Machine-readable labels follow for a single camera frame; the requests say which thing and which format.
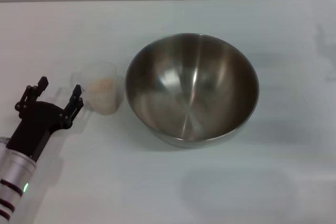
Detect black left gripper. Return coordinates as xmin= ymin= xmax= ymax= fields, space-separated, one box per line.
xmin=5 ymin=76 xmax=85 ymax=161

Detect stainless steel mixing bowl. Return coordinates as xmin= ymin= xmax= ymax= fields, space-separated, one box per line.
xmin=124 ymin=33 xmax=260 ymax=148

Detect clear plastic measuring cup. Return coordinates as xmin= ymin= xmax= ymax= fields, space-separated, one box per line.
xmin=70 ymin=62 xmax=123 ymax=116

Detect rice grains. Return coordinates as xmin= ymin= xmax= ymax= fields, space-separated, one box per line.
xmin=88 ymin=77 xmax=117 ymax=94

